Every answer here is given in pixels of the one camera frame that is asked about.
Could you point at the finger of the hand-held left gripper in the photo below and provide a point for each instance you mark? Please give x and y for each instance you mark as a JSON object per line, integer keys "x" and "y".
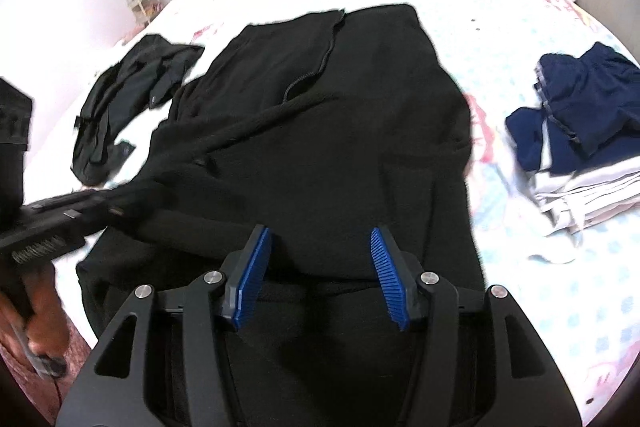
{"x": 97, "y": 207}

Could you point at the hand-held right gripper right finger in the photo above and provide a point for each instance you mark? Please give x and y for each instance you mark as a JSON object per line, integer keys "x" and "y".
{"x": 390, "y": 279}

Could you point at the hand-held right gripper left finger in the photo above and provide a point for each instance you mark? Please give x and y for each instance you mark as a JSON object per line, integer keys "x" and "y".
{"x": 252, "y": 277}

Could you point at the black fleece zip jacket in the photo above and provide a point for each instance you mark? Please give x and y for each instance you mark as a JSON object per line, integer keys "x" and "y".
{"x": 325, "y": 132}

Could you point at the person's left hand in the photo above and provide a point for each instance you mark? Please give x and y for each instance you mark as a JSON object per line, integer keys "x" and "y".
{"x": 47, "y": 312}

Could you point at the black buttoned thin garment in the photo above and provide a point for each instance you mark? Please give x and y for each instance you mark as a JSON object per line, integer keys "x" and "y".
{"x": 125, "y": 92}

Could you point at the blue checked cartoon blanket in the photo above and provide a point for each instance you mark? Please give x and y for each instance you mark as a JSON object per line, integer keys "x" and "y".
{"x": 525, "y": 307}

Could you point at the navy folded garment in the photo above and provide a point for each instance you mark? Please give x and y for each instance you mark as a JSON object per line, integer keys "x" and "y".
{"x": 530, "y": 137}

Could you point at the pale pink folded garment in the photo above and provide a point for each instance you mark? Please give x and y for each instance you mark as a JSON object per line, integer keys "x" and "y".
{"x": 610, "y": 207}

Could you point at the navy shorts grey waistband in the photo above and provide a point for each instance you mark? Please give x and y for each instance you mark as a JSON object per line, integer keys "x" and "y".
{"x": 585, "y": 82}

